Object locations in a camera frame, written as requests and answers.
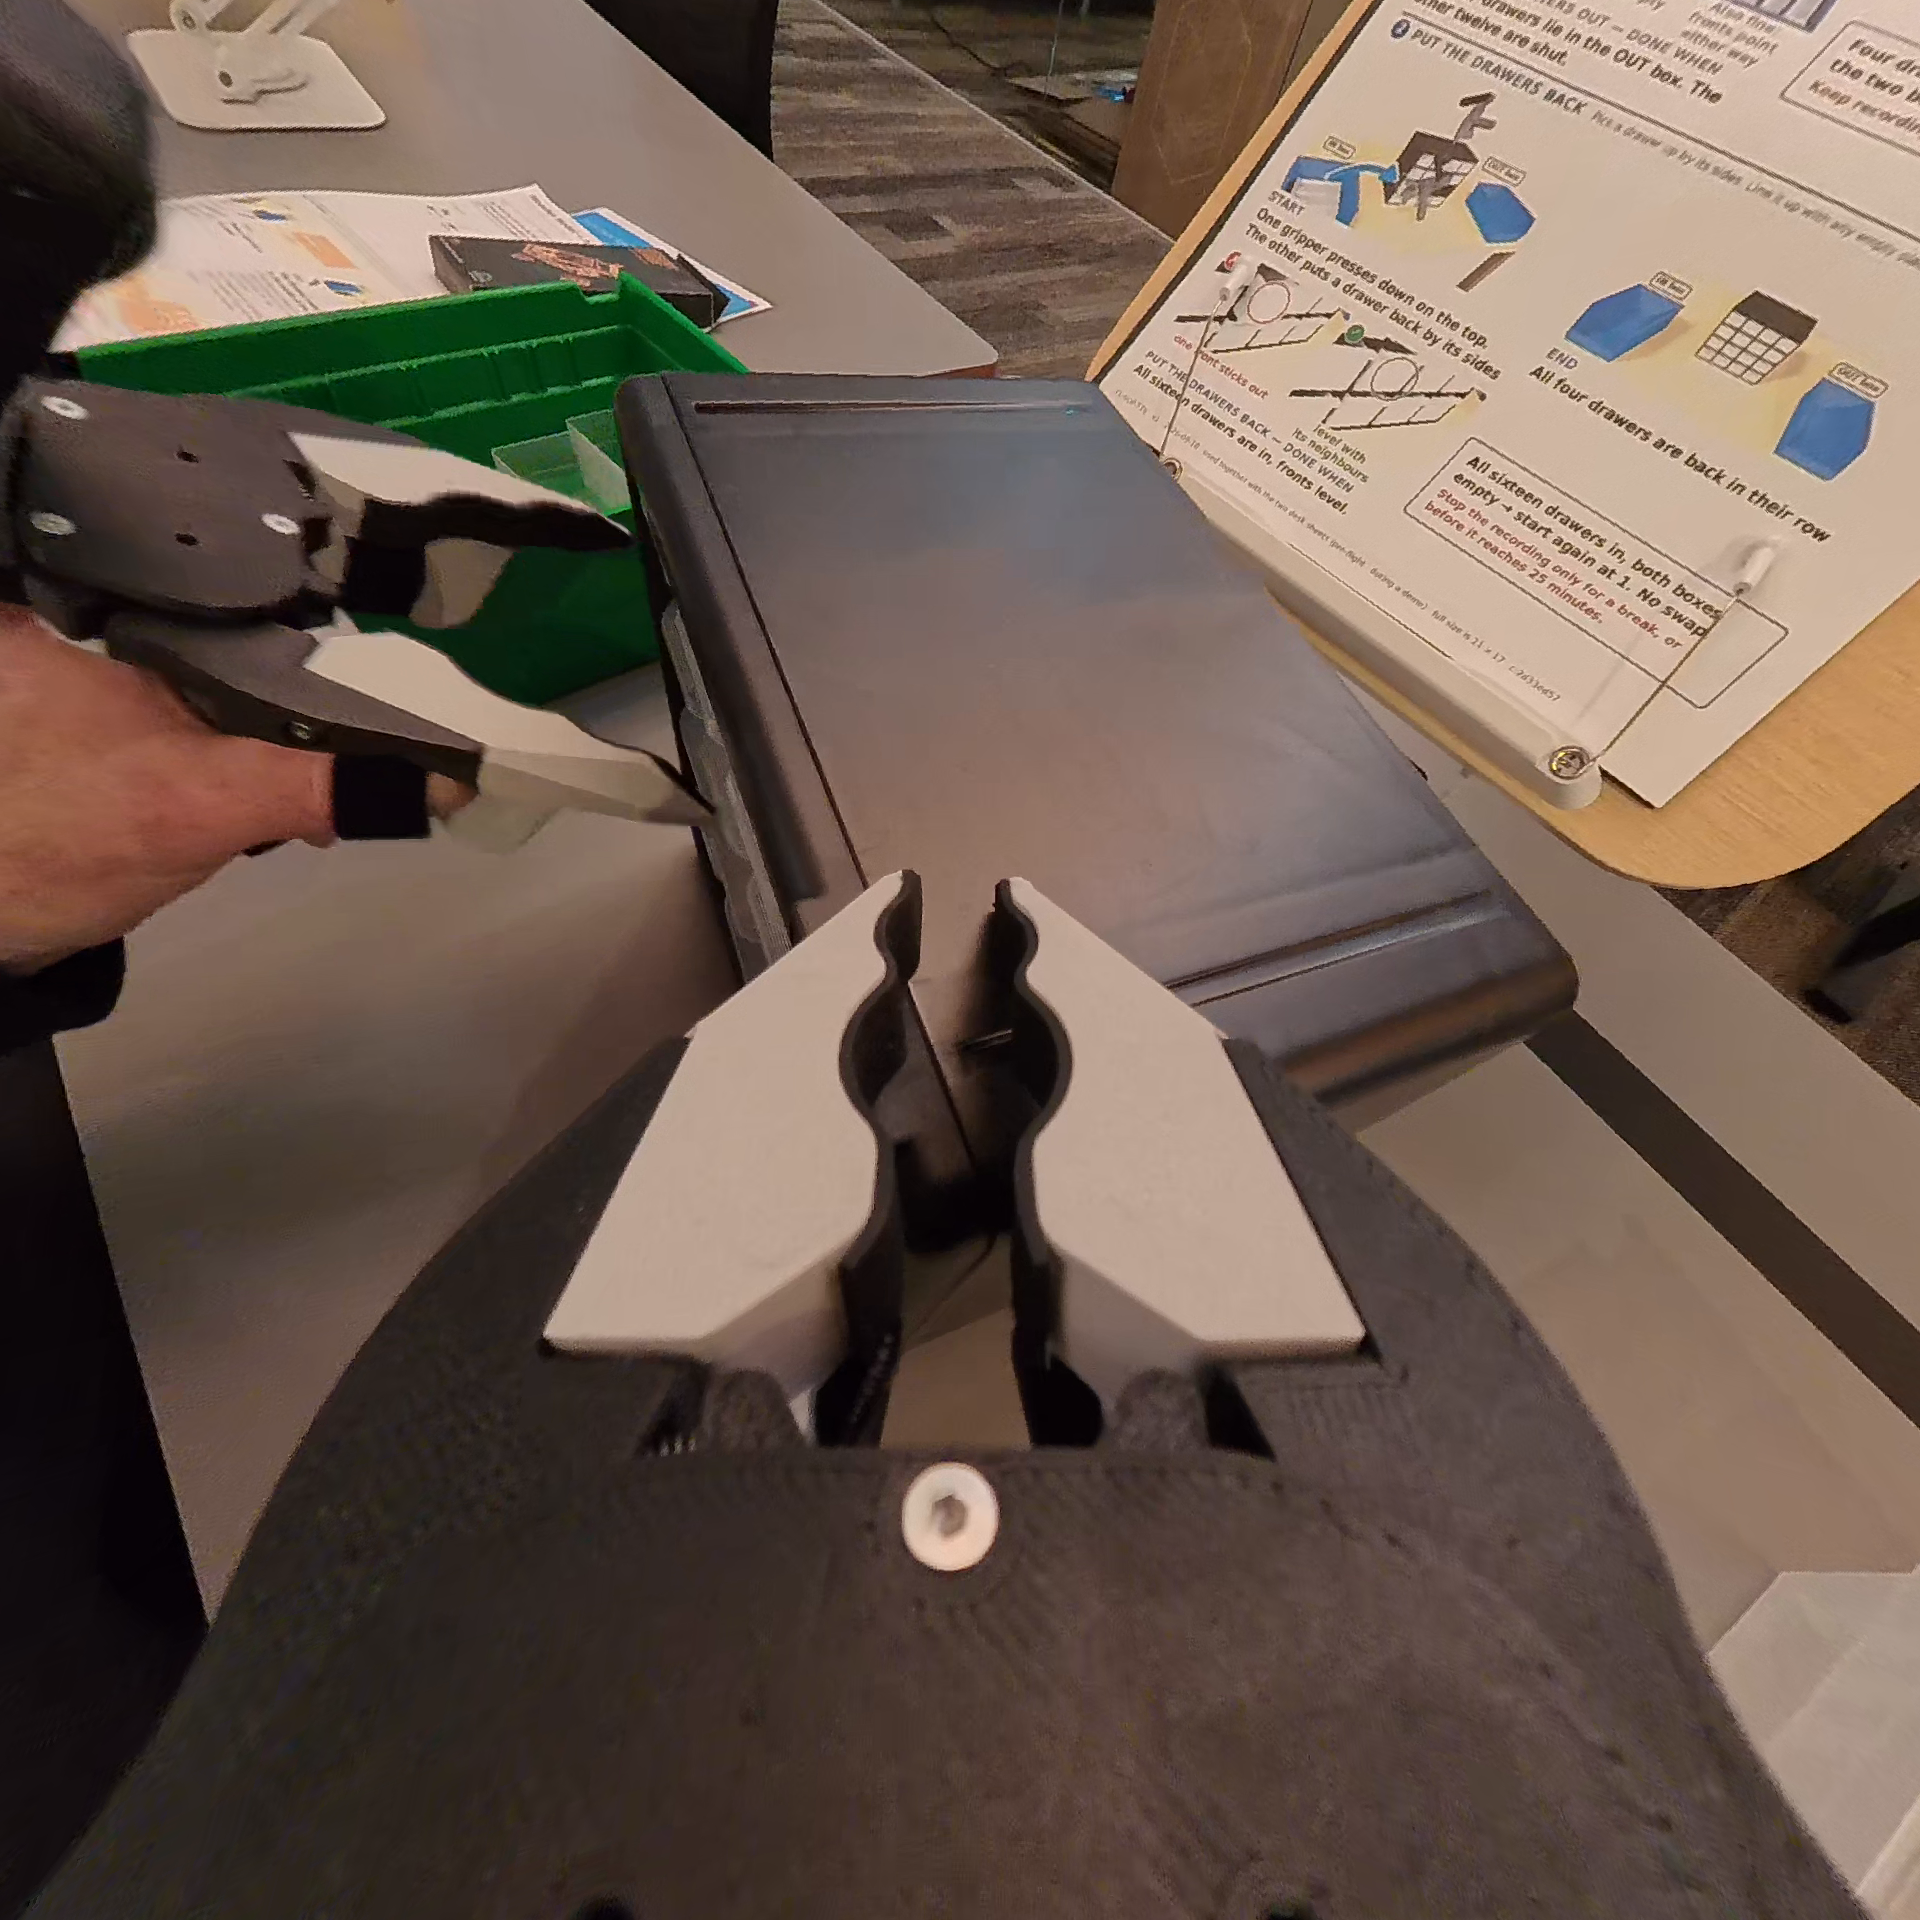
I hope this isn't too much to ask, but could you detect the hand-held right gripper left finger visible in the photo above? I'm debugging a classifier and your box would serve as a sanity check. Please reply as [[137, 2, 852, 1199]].
[[541, 871, 926, 1444]]

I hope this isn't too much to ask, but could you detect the green plastic bin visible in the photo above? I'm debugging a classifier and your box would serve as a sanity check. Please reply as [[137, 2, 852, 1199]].
[[73, 274, 752, 711]]

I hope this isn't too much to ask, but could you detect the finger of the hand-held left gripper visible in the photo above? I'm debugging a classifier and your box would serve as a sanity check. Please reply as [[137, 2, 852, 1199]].
[[284, 430, 634, 633], [305, 626, 719, 858]]

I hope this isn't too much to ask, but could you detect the black office chair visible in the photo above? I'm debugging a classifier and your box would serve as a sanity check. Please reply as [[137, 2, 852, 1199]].
[[582, 0, 782, 161]]

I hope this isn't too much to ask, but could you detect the row of clear cabinet drawers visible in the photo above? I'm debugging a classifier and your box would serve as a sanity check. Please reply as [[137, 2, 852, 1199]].
[[656, 601, 803, 985]]

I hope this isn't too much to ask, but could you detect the black drawer cabinet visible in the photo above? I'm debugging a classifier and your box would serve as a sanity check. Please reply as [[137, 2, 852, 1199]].
[[613, 371, 1581, 1344]]

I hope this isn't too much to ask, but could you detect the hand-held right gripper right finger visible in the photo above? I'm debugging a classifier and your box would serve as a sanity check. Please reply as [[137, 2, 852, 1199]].
[[996, 874, 1368, 1444]]

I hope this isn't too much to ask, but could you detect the person's left hand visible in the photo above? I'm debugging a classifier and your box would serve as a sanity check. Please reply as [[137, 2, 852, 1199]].
[[0, 616, 483, 979]]

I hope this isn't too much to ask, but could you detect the blue header instruction sheet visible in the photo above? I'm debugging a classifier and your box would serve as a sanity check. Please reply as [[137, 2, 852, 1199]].
[[569, 208, 778, 329]]

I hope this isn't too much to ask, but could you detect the clear plastic bin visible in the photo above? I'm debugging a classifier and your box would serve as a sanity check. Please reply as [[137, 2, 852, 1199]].
[[1707, 1565, 1920, 1920]]

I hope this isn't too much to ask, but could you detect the black model kit box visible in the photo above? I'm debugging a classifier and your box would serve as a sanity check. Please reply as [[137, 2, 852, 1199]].
[[428, 232, 735, 336]]

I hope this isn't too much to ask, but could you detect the printed instruction sheet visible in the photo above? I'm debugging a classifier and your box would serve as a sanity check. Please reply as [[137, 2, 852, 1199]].
[[49, 184, 604, 357]]

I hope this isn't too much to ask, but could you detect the instruction sheet on board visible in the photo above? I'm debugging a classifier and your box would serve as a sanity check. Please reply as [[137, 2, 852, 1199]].
[[1084, 0, 1920, 891]]

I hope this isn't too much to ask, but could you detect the person's dark clothing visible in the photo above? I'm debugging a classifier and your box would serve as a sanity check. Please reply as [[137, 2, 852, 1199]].
[[0, 945, 212, 1920]]

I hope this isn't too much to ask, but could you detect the white metal stand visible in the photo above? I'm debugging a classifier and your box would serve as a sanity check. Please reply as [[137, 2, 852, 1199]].
[[124, 0, 392, 132]]

